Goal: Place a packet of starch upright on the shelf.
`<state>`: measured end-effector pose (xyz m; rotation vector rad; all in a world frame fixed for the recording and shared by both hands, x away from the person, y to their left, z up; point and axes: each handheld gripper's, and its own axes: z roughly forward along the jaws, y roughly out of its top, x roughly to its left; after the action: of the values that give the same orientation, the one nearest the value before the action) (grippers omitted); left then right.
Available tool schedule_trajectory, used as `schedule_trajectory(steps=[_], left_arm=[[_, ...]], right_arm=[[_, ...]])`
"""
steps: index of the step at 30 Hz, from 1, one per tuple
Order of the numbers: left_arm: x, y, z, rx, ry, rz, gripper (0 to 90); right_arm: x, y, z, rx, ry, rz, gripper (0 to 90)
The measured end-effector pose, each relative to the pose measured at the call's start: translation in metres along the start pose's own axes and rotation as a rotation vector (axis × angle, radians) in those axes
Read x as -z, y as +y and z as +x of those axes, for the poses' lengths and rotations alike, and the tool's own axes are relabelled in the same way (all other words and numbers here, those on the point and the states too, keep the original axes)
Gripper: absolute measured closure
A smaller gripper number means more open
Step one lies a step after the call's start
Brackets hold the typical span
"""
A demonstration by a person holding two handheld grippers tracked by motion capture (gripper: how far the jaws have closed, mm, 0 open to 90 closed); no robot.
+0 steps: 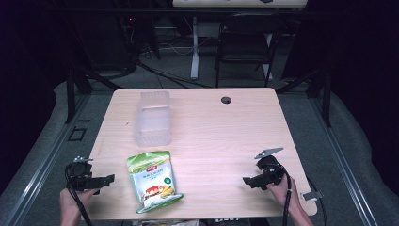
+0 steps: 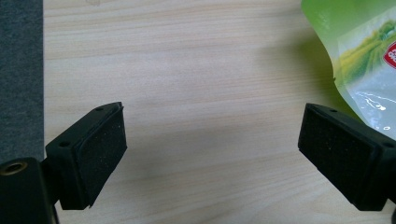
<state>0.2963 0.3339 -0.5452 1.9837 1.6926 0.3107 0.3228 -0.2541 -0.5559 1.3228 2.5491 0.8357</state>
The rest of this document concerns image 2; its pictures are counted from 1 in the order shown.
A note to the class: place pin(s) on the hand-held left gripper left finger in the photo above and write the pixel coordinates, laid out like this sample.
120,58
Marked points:
90,155

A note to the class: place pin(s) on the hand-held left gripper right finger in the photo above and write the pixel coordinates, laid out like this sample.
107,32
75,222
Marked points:
345,155

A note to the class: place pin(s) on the green plastic pouch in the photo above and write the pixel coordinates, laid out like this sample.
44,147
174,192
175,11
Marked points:
362,56

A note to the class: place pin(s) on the grey felt mat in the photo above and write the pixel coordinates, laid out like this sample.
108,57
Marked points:
20,77

